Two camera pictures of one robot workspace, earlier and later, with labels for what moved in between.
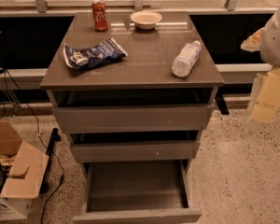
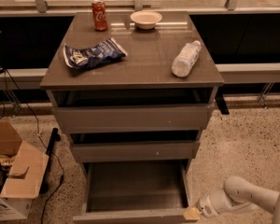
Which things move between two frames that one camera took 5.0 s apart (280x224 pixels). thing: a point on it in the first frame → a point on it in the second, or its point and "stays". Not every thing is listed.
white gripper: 276,42 → 207,206
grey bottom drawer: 136,191 stays
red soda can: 98,7 stays
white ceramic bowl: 146,20 stays
